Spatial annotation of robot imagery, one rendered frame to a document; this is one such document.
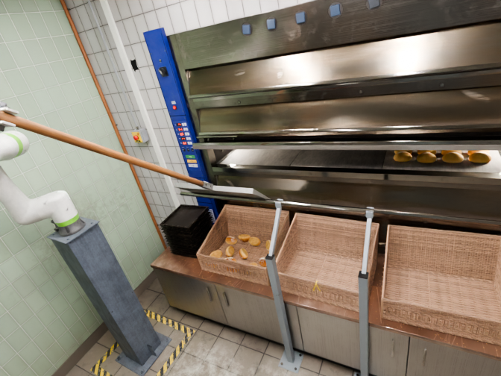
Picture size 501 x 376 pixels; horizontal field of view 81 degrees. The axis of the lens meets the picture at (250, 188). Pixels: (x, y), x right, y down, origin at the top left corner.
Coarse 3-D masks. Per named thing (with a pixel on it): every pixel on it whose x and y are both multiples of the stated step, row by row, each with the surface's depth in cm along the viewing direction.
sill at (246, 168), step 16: (320, 176) 188; (336, 176) 183; (352, 176) 178; (368, 176) 174; (384, 176) 170; (400, 176) 165; (416, 176) 162; (432, 176) 158; (448, 176) 154; (464, 176) 151; (480, 176) 149; (496, 176) 146
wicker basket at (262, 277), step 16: (224, 208) 236; (240, 208) 232; (256, 208) 225; (240, 224) 236; (272, 224) 222; (288, 224) 214; (208, 240) 220; (224, 240) 240; (208, 256) 205; (224, 256) 224; (256, 256) 217; (224, 272) 205; (240, 272) 198; (256, 272) 189
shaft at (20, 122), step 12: (0, 120) 81; (12, 120) 83; (24, 120) 85; (36, 132) 89; (48, 132) 91; (60, 132) 95; (72, 144) 99; (84, 144) 101; (96, 144) 106; (108, 156) 111; (120, 156) 114; (144, 168) 127; (156, 168) 130; (192, 180) 153
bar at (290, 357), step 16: (192, 192) 195; (320, 208) 155; (336, 208) 150; (352, 208) 147; (368, 208) 144; (368, 224) 143; (272, 240) 163; (368, 240) 141; (272, 256) 160; (272, 272) 163; (368, 272) 138; (272, 288) 170; (288, 336) 190; (288, 352) 198; (368, 352) 167; (288, 368) 200; (368, 368) 174
